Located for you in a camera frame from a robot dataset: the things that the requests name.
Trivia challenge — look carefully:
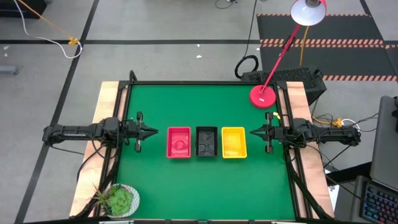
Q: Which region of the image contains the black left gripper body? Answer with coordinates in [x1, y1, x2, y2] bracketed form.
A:
[123, 111, 145, 154]

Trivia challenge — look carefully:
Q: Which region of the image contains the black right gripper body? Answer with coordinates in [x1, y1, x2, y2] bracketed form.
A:
[264, 111, 290, 154]

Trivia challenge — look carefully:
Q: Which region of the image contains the yellow plastic basket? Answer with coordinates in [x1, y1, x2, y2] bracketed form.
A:
[221, 126, 248, 159]

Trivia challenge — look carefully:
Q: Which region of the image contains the red plastic basket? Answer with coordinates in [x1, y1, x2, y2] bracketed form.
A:
[166, 126, 192, 159]

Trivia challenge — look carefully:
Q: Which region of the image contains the black plastic basket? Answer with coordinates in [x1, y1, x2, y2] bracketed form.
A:
[195, 126, 219, 158]

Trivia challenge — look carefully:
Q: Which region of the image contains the red desk lamp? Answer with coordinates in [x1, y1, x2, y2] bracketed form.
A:
[249, 0, 328, 110]

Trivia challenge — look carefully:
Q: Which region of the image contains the light wooden board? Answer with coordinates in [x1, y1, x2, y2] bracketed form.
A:
[68, 81, 129, 218]
[285, 81, 336, 218]

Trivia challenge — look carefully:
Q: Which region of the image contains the black textured case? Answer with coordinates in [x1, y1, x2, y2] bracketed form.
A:
[241, 67, 328, 105]

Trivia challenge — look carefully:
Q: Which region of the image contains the potted green succulent plant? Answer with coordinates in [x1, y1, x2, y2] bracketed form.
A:
[91, 182, 141, 218]

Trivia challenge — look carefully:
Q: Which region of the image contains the black desk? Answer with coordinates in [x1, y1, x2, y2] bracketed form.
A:
[325, 161, 374, 184]

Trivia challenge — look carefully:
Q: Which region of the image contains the black striped-edge floor mat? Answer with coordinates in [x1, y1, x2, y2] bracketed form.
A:
[256, 13, 398, 82]

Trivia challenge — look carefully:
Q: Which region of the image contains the grey laptop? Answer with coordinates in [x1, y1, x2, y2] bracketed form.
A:
[369, 95, 398, 192]

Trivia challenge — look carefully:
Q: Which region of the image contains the backlit black keyboard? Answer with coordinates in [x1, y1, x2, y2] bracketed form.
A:
[359, 175, 398, 224]

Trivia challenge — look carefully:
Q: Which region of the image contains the grey floor object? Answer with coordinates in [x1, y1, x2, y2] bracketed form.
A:
[0, 64, 20, 75]

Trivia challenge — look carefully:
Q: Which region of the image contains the black cabinet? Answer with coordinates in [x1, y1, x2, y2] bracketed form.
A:
[0, 0, 47, 19]

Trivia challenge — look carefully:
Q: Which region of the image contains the black metal table frame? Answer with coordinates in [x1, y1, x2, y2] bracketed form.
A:
[74, 70, 333, 224]

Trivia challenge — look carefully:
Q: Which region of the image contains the black floor cable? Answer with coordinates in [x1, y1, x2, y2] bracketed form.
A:
[233, 0, 261, 80]

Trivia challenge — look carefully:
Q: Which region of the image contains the orange lamp cable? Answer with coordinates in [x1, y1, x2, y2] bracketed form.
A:
[298, 26, 311, 67]

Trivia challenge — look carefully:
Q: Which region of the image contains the orange floor cable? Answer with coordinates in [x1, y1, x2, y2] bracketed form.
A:
[17, 0, 79, 46]

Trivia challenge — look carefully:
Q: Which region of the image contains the white floor cable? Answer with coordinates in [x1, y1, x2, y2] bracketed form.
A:
[12, 0, 84, 60]

